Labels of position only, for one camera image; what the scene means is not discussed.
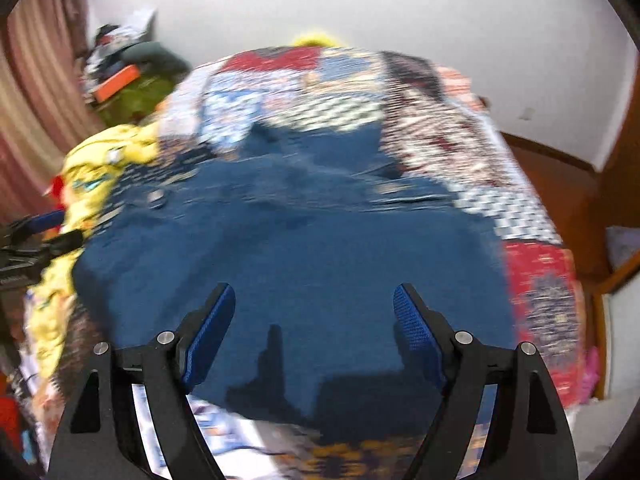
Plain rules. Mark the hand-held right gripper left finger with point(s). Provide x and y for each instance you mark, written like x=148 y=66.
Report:
x=207 y=335

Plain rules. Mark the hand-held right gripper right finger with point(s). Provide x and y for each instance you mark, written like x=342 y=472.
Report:
x=417 y=335

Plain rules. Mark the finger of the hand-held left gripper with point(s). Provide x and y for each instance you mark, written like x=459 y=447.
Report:
x=45 y=220
x=62 y=244

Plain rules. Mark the blue denim jacket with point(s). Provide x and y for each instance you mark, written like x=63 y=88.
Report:
x=310 y=260

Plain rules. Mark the pile of mixed clothes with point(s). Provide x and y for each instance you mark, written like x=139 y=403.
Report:
x=125 y=40

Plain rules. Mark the yellow cartoon printed blanket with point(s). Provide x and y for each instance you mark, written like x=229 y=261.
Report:
x=95 y=180

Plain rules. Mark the brown striped curtain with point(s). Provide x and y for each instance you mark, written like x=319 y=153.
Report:
x=35 y=85

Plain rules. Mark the green patterned cloth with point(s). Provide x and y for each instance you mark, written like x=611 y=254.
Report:
x=140 y=100

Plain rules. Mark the orange box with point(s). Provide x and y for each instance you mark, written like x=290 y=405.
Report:
x=116 y=82

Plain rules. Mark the patchwork printed bedspread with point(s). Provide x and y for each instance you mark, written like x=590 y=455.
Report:
x=350 y=90

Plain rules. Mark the brown wooden door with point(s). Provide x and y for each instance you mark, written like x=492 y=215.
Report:
x=622 y=160

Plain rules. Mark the yellow round object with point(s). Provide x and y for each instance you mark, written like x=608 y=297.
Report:
x=320 y=40

